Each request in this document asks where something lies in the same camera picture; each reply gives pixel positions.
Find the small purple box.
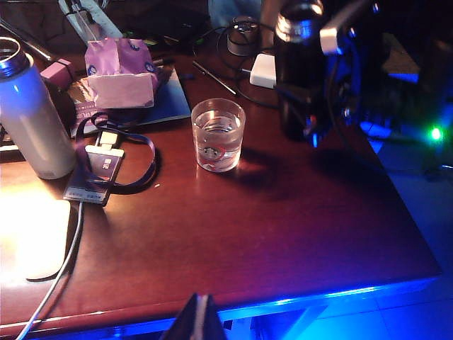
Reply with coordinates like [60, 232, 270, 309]
[39, 57, 74, 89]

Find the clear glass cup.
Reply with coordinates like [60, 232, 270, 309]
[190, 98, 246, 174]

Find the black thermos bottle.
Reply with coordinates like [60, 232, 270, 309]
[273, 0, 328, 142]

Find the blue book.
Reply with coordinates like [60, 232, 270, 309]
[69, 66, 193, 136]

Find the white flat mouse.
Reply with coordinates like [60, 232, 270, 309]
[0, 198, 72, 281]

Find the purple tissue pack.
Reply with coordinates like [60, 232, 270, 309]
[84, 36, 161, 110]

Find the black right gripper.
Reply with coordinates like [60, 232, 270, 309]
[275, 0, 389, 142]

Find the black cable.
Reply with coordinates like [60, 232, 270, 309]
[192, 20, 281, 109]

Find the thin metal pen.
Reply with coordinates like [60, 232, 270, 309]
[192, 59, 237, 96]

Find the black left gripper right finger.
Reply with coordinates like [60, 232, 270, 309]
[200, 294, 228, 340]

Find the badge with purple lanyard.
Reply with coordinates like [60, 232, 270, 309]
[62, 112, 158, 208]

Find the white cable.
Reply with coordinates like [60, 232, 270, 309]
[13, 200, 86, 340]

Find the white power adapter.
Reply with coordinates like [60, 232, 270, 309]
[248, 52, 277, 90]

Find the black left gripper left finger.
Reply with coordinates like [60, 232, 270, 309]
[160, 293, 202, 340]

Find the white thermos bottle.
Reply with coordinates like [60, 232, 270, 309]
[0, 36, 78, 181]

